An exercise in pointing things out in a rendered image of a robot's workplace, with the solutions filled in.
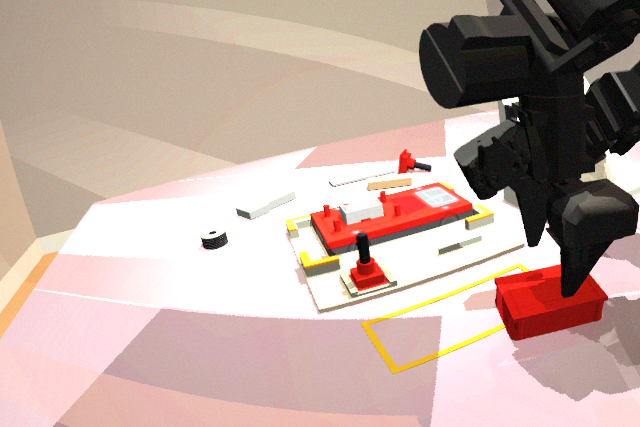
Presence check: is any yellow rectangular outline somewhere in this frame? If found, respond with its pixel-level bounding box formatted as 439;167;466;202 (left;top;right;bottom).
360;263;530;374

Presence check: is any beige rectangular block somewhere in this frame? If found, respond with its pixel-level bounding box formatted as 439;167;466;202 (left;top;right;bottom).
368;173;412;191

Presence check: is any red rectangular shell with corner holes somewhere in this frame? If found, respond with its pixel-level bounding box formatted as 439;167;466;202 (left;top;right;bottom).
494;264;608;341

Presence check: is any small black tyre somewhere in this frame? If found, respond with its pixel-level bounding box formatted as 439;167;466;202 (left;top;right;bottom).
200;227;228;250

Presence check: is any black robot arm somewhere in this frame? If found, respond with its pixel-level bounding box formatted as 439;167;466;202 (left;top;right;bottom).
419;0;640;201

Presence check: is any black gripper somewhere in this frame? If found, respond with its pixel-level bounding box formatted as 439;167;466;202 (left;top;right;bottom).
509;92;640;298

